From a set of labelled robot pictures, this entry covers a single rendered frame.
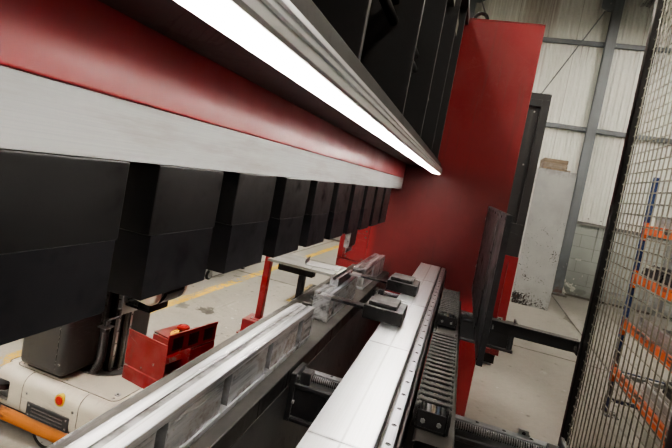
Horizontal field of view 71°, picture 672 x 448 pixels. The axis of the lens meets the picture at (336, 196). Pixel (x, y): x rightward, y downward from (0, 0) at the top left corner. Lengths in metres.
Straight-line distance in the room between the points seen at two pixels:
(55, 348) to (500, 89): 2.41
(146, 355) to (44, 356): 0.99
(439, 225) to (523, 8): 7.30
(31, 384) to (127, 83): 2.05
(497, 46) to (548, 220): 4.74
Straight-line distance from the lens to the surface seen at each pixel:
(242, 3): 0.29
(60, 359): 2.38
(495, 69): 2.66
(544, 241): 7.19
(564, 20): 9.53
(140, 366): 1.53
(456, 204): 2.57
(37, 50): 0.46
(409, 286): 1.71
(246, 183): 0.78
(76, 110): 0.48
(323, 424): 0.80
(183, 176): 0.62
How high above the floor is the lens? 1.37
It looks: 3 degrees down
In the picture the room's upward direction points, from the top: 11 degrees clockwise
